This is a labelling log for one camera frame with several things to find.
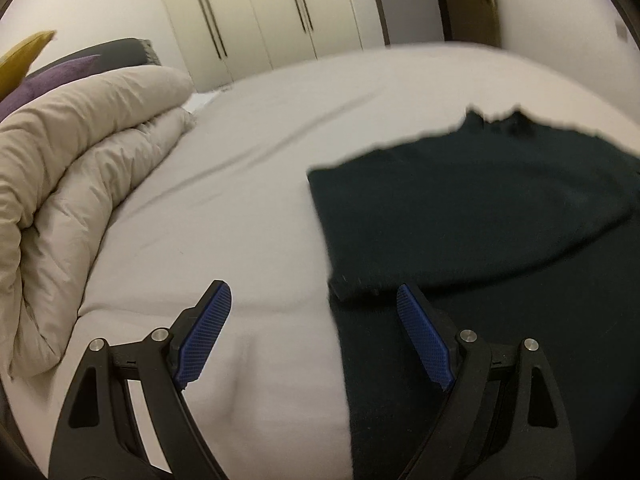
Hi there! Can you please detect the beige duvet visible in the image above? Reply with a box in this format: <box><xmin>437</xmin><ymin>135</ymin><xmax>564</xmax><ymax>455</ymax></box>
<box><xmin>0</xmin><ymin>65</ymin><xmax>197</xmax><ymax>378</ymax></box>

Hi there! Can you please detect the bed with white sheet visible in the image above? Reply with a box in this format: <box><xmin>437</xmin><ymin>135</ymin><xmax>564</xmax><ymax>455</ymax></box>
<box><xmin>0</xmin><ymin>42</ymin><xmax>640</xmax><ymax>480</ymax></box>

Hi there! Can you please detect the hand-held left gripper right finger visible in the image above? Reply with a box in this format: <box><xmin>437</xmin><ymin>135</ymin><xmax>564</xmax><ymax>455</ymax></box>
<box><xmin>396</xmin><ymin>283</ymin><xmax>593</xmax><ymax>480</ymax></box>

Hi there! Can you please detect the dark green sweater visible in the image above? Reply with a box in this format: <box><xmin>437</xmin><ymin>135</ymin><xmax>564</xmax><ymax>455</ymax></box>
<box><xmin>306</xmin><ymin>105</ymin><xmax>640</xmax><ymax>480</ymax></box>

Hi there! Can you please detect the brown wooden door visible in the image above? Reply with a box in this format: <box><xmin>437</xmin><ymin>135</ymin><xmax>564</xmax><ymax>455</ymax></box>
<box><xmin>432</xmin><ymin>0</ymin><xmax>503</xmax><ymax>48</ymax></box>

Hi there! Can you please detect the purple cushion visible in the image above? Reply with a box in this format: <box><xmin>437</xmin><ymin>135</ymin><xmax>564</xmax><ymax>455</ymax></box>
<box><xmin>0</xmin><ymin>54</ymin><xmax>101</xmax><ymax>121</ymax></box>

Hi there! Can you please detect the cream wardrobe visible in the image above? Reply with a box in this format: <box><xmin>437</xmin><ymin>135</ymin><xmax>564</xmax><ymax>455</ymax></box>
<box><xmin>152</xmin><ymin>0</ymin><xmax>386</xmax><ymax>92</ymax></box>

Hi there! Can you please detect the yellow cushion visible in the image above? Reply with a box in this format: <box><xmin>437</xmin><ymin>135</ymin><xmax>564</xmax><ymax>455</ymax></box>
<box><xmin>0</xmin><ymin>30</ymin><xmax>57</xmax><ymax>98</ymax></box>

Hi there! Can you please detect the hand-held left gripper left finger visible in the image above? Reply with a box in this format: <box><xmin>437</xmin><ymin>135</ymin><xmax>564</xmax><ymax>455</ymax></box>
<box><xmin>47</xmin><ymin>280</ymin><xmax>233</xmax><ymax>480</ymax></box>

